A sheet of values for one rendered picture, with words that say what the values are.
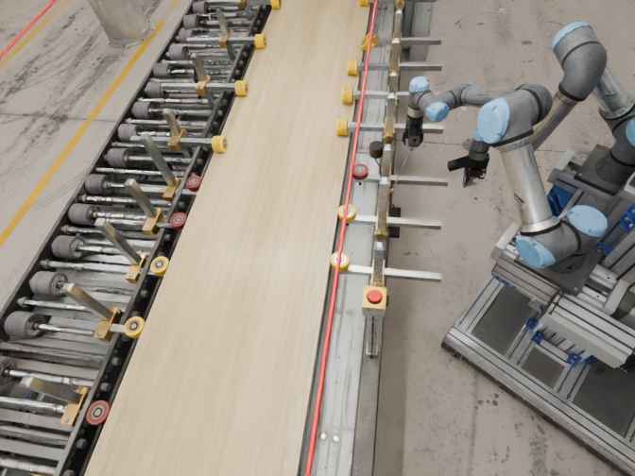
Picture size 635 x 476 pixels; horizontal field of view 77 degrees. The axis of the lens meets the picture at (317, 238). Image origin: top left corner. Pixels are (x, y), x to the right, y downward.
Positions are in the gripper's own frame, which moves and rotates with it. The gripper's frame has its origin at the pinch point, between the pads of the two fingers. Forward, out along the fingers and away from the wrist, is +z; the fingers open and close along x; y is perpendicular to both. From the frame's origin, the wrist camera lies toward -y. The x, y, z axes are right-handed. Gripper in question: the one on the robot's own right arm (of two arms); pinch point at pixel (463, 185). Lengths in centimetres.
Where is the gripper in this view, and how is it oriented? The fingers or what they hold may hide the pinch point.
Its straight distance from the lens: 203.0
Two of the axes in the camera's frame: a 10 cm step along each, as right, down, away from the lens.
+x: 1.5, -8.3, 5.3
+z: 1.1, 5.5, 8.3
